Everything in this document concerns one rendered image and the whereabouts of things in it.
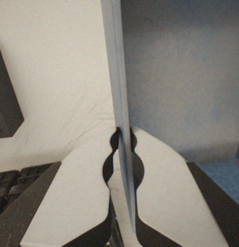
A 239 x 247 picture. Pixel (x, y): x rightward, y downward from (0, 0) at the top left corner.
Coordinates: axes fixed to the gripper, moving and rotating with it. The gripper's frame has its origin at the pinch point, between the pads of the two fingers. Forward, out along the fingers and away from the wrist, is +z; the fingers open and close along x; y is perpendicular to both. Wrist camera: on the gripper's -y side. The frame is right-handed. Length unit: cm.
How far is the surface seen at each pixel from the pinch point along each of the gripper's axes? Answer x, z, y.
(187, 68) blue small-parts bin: 5.7, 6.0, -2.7
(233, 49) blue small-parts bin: 9.8, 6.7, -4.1
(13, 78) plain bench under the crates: -31, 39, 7
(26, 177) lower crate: -34, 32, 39
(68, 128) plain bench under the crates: -19, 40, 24
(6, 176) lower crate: -42, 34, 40
